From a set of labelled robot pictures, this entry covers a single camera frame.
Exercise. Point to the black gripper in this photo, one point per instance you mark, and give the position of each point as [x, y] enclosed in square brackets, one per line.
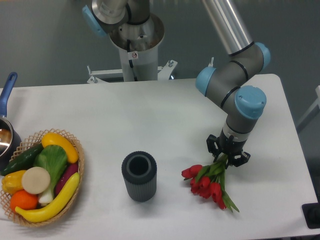
[227, 145]

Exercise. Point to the red tulip bouquet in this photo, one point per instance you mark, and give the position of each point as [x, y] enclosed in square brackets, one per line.
[208, 181]

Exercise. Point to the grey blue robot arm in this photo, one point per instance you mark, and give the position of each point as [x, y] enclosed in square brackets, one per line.
[226, 86]

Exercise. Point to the dark grey ribbed vase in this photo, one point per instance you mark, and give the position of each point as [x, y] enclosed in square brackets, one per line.
[139, 171]

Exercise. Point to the black device at edge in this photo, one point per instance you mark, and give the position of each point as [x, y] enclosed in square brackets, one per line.
[311, 212]

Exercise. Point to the purple eggplant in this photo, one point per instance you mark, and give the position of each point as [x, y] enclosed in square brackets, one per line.
[69, 171]

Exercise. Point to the green bok choy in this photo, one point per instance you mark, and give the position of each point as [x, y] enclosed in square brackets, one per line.
[53, 159]

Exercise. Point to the yellow squash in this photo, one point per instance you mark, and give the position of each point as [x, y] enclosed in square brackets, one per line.
[52, 138]

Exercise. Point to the beige round disc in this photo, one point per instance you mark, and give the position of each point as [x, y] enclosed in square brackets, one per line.
[35, 180]

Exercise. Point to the yellow banana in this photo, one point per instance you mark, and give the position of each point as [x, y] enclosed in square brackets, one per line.
[52, 205]

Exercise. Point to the green cucumber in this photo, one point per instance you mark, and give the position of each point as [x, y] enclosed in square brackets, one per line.
[23, 161]

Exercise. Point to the orange fruit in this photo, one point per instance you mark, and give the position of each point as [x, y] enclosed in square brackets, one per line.
[23, 200]

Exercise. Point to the yellow bell pepper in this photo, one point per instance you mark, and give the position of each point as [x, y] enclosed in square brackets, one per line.
[12, 182]

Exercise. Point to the white frame at right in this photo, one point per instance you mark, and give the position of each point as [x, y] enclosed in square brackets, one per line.
[310, 113]

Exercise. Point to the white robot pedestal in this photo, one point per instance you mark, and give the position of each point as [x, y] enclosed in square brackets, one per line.
[138, 52]

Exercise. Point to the blue handled saucepan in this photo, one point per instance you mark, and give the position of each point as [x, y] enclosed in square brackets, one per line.
[9, 138]

